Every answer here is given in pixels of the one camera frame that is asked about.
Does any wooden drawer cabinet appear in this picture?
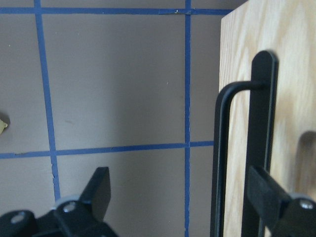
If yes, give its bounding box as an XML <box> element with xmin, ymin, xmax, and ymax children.
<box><xmin>218</xmin><ymin>0</ymin><xmax>316</xmax><ymax>237</ymax></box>

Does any yellow striped bread toy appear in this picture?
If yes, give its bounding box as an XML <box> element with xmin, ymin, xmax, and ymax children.
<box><xmin>0</xmin><ymin>119</ymin><xmax>8</xmax><ymax>135</ymax></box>

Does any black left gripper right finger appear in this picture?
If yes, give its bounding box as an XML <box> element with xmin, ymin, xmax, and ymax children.
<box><xmin>247</xmin><ymin>166</ymin><xmax>316</xmax><ymax>230</ymax></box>

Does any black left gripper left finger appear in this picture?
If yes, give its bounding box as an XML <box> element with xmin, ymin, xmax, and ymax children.
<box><xmin>53</xmin><ymin>167</ymin><xmax>111</xmax><ymax>224</ymax></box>

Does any black drawer handle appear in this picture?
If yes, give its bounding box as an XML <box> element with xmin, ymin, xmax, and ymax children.
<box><xmin>210</xmin><ymin>50</ymin><xmax>278</xmax><ymax>237</ymax></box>

